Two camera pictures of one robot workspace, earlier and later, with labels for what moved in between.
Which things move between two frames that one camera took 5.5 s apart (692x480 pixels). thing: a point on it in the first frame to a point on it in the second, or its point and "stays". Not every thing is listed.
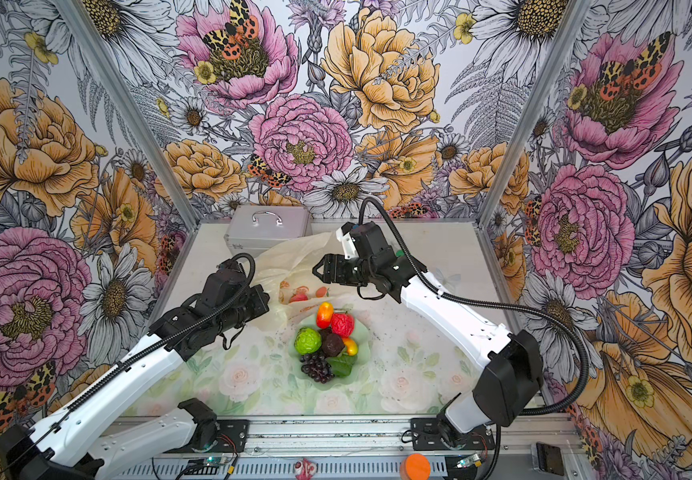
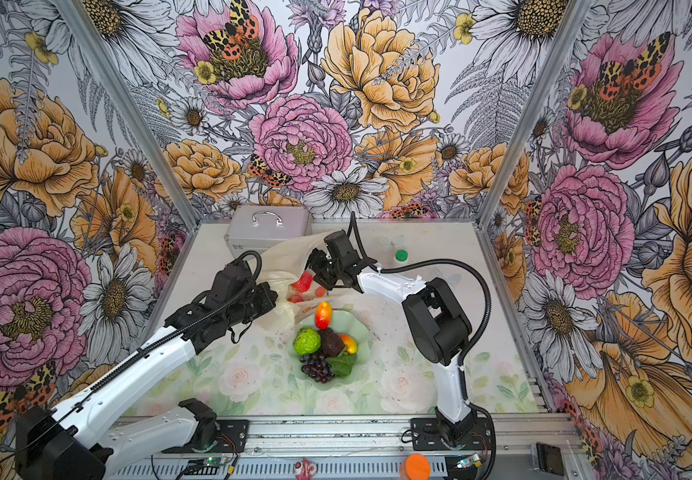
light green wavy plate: x=360 y=334 stays
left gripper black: x=260 y=300 stays
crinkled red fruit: x=342 y=324 to x=304 y=284
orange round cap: x=415 y=466 stays
